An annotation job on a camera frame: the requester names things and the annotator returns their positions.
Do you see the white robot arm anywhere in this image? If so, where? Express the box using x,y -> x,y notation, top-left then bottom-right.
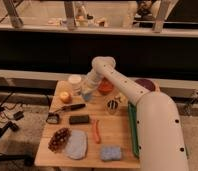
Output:
82,56 -> 189,171

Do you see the clear plastic cup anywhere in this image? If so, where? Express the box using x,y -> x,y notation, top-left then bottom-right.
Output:
68,74 -> 82,95

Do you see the small metal cup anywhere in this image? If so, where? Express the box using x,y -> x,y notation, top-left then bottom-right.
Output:
106,100 -> 119,114

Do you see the orange bowl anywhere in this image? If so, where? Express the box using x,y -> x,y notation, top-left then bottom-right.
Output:
98,78 -> 114,95

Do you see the yellow round fruit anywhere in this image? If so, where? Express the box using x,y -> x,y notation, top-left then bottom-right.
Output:
59,91 -> 72,104

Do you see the black rectangular block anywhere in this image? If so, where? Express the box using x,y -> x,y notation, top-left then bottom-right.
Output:
69,115 -> 90,125

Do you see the orange carrot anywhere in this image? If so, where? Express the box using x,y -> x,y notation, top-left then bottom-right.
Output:
92,120 -> 101,144

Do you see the yellow banana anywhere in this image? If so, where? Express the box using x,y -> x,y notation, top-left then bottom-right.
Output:
114,94 -> 126,103

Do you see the small black box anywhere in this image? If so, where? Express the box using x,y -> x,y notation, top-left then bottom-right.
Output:
46,113 -> 60,124

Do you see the green plastic tray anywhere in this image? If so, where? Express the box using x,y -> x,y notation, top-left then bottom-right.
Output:
128,102 -> 139,158

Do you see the brown pine cone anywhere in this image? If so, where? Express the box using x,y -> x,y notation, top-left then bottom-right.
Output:
48,127 -> 71,152

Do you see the blue sponge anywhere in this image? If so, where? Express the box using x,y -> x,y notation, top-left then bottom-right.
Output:
100,146 -> 122,161

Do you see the dark red plate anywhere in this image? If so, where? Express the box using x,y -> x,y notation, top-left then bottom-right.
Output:
135,79 -> 155,91

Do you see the black handled kitchen knife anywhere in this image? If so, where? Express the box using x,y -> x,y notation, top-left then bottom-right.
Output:
54,103 -> 86,113

